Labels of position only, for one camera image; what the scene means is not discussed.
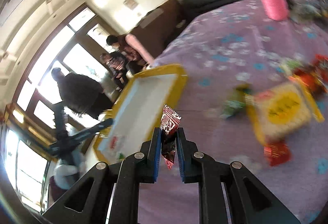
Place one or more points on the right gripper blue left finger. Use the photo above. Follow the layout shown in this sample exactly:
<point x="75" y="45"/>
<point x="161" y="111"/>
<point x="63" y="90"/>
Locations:
<point x="140" y="167"/>

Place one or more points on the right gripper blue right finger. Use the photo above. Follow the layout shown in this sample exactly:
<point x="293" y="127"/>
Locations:
<point x="198" y="167"/>

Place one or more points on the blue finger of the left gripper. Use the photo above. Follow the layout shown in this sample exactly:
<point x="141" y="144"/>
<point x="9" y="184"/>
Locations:
<point x="86" y="133"/>

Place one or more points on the red white patterned snack packet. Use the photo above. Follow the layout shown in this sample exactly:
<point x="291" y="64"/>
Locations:
<point x="170" y="122"/>

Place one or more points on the olive green snack packet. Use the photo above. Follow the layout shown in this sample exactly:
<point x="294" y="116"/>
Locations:
<point x="236" y="101"/>

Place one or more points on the large yellow cracker pack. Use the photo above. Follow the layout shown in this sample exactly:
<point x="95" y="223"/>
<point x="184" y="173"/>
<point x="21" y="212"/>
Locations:
<point x="281" y="110"/>

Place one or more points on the red orange snack bag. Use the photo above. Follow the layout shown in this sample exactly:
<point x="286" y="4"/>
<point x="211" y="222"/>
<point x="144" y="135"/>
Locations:
<point x="313" y="76"/>

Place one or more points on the white gloved left hand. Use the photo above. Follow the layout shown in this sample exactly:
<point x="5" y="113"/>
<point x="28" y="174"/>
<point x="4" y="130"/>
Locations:
<point x="63" y="173"/>

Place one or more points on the small white red packet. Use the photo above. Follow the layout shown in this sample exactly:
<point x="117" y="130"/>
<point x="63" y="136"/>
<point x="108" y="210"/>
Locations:
<point x="113" y="143"/>

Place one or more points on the standing person in black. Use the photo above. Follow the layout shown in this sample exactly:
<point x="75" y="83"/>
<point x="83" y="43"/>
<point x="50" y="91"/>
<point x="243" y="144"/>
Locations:
<point x="81" y="94"/>

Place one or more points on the yellow cardboard tray box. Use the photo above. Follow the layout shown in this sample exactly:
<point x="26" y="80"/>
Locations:
<point x="138" y="110"/>

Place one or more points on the seated person patterned jacket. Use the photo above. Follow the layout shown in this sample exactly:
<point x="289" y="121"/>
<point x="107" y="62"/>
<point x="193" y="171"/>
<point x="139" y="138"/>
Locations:
<point x="116" y="62"/>

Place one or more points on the purple floral tablecloth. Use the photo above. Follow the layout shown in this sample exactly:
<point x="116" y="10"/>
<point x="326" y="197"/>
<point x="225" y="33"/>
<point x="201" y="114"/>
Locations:
<point x="237" y="46"/>

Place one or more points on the green white snack packet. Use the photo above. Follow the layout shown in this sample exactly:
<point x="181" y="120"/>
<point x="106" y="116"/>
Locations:
<point x="288" y="66"/>

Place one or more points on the clear plastic bag pile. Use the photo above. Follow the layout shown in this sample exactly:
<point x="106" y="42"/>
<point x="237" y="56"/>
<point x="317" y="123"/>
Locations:
<point x="303" y="11"/>

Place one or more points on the wall plaque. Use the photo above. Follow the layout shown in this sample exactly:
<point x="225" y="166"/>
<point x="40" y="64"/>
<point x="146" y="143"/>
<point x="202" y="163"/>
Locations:
<point x="130" y="4"/>

